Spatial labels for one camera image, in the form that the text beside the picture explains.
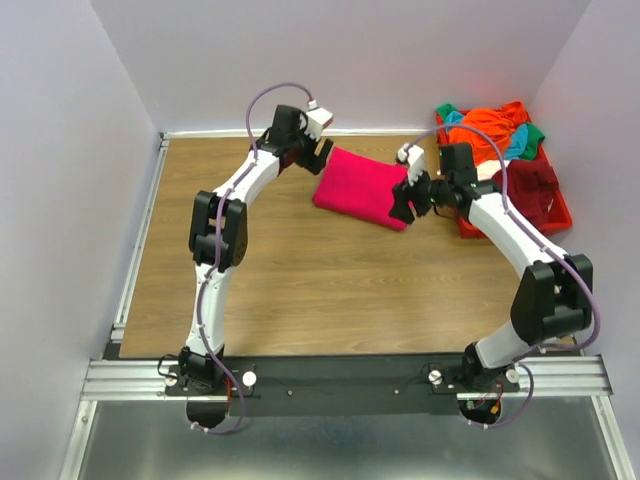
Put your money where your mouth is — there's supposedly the dark maroon t-shirt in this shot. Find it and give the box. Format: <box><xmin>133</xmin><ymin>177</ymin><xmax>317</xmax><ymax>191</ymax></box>
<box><xmin>506</xmin><ymin>159</ymin><xmax>559</xmax><ymax>227</ymax></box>

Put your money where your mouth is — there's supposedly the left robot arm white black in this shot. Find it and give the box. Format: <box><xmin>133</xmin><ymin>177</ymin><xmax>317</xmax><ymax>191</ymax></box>
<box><xmin>178</xmin><ymin>100</ymin><xmax>333</xmax><ymax>395</ymax></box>

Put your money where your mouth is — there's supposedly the white t-shirt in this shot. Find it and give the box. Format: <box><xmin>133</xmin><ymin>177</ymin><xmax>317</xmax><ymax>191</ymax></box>
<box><xmin>476</xmin><ymin>159</ymin><xmax>510</xmax><ymax>181</ymax></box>

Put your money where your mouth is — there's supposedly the left aluminium side rail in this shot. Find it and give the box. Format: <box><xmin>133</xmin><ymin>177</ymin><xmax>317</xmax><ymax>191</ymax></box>
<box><xmin>109</xmin><ymin>132</ymin><xmax>170</xmax><ymax>343</ymax></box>

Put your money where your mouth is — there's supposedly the teal blue t-shirt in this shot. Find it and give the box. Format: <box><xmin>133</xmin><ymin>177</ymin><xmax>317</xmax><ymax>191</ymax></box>
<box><xmin>444</xmin><ymin>109</ymin><xmax>529</xmax><ymax>164</ymax></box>

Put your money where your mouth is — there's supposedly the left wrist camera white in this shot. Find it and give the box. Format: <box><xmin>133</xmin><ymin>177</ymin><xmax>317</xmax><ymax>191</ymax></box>
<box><xmin>304</xmin><ymin>99</ymin><xmax>334</xmax><ymax>140</ymax></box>

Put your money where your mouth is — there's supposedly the aluminium extrusion frame rail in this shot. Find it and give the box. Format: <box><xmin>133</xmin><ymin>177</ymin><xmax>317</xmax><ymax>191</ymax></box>
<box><xmin>80</xmin><ymin>355</ymin><xmax>613</xmax><ymax>401</ymax></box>

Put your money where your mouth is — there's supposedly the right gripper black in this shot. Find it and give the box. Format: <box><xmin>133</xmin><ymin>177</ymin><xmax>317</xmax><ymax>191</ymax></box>
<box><xmin>387</xmin><ymin>162</ymin><xmax>452</xmax><ymax>226</ymax></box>

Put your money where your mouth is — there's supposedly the orange t-shirt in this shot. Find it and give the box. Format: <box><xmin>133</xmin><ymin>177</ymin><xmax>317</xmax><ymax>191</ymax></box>
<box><xmin>449</xmin><ymin>101</ymin><xmax>529</xmax><ymax>166</ymax></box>

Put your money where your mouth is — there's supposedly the magenta pink t-shirt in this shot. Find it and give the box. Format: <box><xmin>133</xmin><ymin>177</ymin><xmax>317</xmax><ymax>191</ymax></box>
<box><xmin>312</xmin><ymin>147</ymin><xmax>406</xmax><ymax>232</ymax></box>

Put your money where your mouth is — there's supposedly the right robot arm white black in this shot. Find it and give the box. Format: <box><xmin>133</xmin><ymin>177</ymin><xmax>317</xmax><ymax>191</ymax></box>
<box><xmin>390</xmin><ymin>143</ymin><xmax>595</xmax><ymax>392</ymax></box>

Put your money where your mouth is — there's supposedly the green t-shirt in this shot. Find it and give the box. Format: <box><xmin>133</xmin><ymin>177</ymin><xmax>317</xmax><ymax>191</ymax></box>
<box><xmin>436</xmin><ymin>104</ymin><xmax>545</xmax><ymax>161</ymax></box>

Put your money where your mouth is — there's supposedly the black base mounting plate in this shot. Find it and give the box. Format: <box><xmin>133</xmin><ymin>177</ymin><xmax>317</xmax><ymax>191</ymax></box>
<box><xmin>157</xmin><ymin>352</ymin><xmax>520</xmax><ymax>427</ymax></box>

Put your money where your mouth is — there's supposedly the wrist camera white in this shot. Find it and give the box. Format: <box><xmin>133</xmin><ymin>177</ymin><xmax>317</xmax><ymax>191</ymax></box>
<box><xmin>304</xmin><ymin>99</ymin><xmax>334</xmax><ymax>140</ymax></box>
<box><xmin>395</xmin><ymin>143</ymin><xmax>430</xmax><ymax>188</ymax></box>

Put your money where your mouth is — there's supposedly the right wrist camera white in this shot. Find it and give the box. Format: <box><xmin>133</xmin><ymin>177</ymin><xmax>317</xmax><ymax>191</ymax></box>
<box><xmin>395</xmin><ymin>143</ymin><xmax>430</xmax><ymax>188</ymax></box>

